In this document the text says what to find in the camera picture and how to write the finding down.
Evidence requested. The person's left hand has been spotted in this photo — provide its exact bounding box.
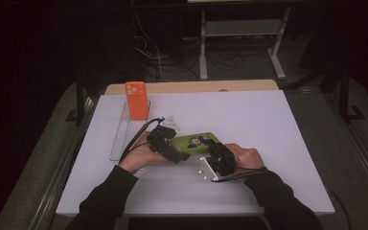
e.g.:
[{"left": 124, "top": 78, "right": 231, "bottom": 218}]
[{"left": 118, "top": 132, "right": 171, "bottom": 175}]

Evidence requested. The black metal stand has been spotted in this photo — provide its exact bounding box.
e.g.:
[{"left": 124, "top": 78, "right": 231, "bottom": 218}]
[
  {"left": 337, "top": 61, "right": 366, "bottom": 123},
  {"left": 65, "top": 71, "right": 92, "bottom": 127}
]

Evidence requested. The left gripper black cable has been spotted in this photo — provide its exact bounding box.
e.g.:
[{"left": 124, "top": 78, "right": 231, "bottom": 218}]
[{"left": 119, "top": 117, "right": 166, "bottom": 163}]

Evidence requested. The wooden table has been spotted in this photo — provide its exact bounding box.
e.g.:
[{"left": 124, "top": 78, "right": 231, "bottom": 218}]
[{"left": 104, "top": 79, "right": 280, "bottom": 96}]

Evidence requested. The aluminium floor rail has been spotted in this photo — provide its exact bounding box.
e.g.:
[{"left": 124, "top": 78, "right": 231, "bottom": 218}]
[
  {"left": 28, "top": 95, "right": 99, "bottom": 230},
  {"left": 324, "top": 94, "right": 368, "bottom": 207}
]

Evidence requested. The tangle of floor cables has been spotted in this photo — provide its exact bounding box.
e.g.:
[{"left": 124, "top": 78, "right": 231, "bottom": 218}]
[{"left": 133, "top": 12, "right": 247, "bottom": 82}]

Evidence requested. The white metal desk frame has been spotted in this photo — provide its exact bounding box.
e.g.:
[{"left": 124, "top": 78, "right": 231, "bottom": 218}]
[{"left": 198, "top": 6, "right": 292, "bottom": 81}]

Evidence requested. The person's right hand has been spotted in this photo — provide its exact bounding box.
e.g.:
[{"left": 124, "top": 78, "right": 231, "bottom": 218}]
[{"left": 224, "top": 143, "right": 266, "bottom": 175}]

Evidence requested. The black floor cable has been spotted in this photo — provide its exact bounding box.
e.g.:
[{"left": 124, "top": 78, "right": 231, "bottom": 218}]
[{"left": 327, "top": 188, "right": 355, "bottom": 230}]

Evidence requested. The clear plastic storage box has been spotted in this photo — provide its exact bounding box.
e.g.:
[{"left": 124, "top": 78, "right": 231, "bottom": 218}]
[{"left": 108, "top": 100, "right": 155, "bottom": 163}]

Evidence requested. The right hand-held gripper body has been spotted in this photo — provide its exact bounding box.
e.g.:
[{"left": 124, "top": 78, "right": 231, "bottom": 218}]
[{"left": 199, "top": 148, "right": 238, "bottom": 182}]

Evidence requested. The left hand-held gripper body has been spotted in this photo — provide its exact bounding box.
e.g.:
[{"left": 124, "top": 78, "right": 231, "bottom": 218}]
[{"left": 147, "top": 116, "right": 181, "bottom": 162}]

